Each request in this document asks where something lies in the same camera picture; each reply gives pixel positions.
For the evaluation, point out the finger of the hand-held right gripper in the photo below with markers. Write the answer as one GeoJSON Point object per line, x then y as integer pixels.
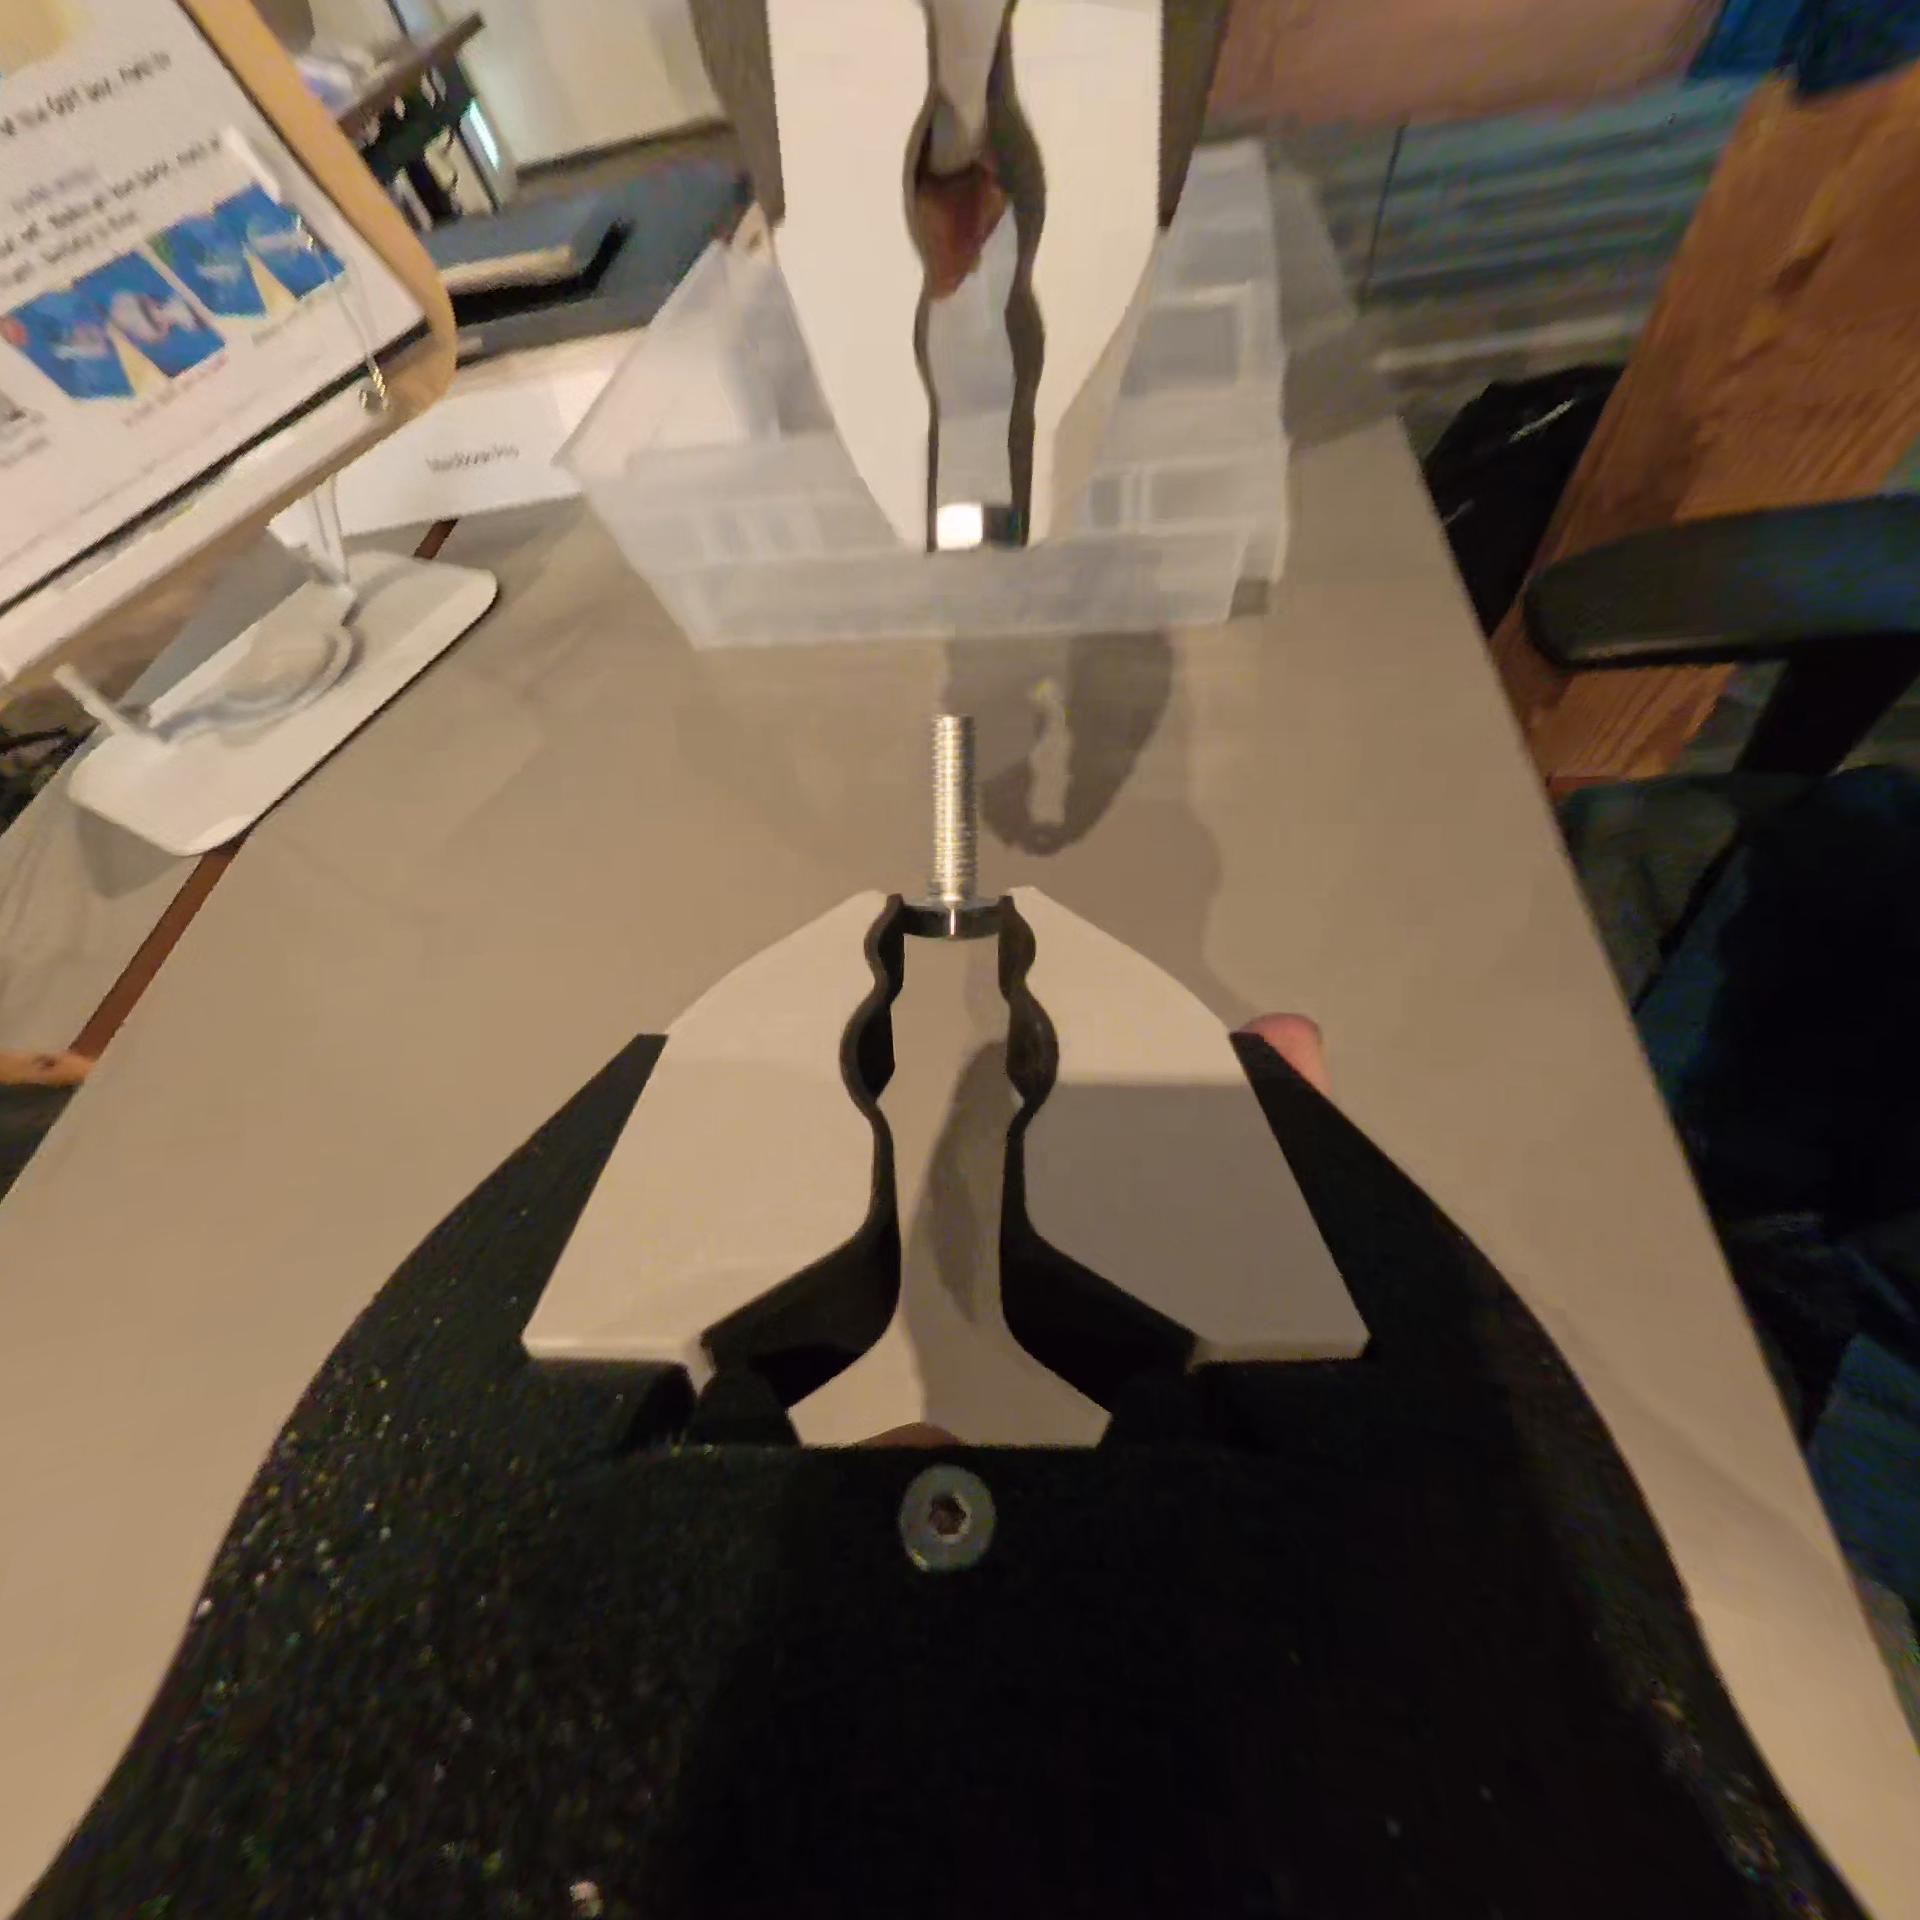
{"type": "Point", "coordinates": [840, 181]}
{"type": "Point", "coordinates": [1095, 181]}

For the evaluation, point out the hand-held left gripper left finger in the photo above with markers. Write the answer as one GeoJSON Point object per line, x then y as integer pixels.
{"type": "Point", "coordinates": [720, 1170]}

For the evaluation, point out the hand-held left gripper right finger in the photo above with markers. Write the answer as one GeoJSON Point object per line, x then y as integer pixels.
{"type": "Point", "coordinates": [1184, 1185]}

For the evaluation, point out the steel hex nut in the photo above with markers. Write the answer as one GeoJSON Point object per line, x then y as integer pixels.
{"type": "Point", "coordinates": [968, 523]}

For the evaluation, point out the steel hex bolt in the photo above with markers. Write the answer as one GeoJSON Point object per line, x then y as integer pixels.
{"type": "Point", "coordinates": [954, 809]}

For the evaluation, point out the person's right forearm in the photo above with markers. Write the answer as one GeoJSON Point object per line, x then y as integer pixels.
{"type": "Point", "coordinates": [1424, 60]}

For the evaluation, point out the person's right hand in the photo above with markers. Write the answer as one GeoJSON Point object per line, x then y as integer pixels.
{"type": "Point", "coordinates": [961, 224]}

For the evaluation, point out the person's left hand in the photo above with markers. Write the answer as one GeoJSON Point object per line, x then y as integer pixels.
{"type": "Point", "coordinates": [1289, 1049]}

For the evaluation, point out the black flat box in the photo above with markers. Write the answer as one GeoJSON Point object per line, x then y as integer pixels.
{"type": "Point", "coordinates": [675, 211]}

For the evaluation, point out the silver laptop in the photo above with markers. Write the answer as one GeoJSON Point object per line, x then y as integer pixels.
{"type": "Point", "coordinates": [523, 258]}

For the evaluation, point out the long brown desk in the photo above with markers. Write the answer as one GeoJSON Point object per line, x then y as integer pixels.
{"type": "Point", "coordinates": [411, 89]}

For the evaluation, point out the clear plastic bin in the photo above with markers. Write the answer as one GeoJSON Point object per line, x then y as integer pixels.
{"type": "Point", "coordinates": [720, 495]}

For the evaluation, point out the white cardboard box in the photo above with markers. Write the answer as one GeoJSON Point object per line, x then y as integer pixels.
{"type": "Point", "coordinates": [481, 435]}

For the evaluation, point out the black bag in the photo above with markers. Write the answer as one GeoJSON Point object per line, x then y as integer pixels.
{"type": "Point", "coordinates": [1515, 481]}

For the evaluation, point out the person's grey jeans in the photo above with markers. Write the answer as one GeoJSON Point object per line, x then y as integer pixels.
{"type": "Point", "coordinates": [1635, 855]}

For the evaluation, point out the printed instruction sheet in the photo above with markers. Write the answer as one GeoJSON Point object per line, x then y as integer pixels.
{"type": "Point", "coordinates": [150, 224]}

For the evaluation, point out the person's black office chair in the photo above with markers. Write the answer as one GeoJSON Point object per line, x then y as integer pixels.
{"type": "Point", "coordinates": [1724, 599]}

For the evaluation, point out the light wooden support post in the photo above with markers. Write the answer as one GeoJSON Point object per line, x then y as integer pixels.
{"type": "Point", "coordinates": [1770, 375]}

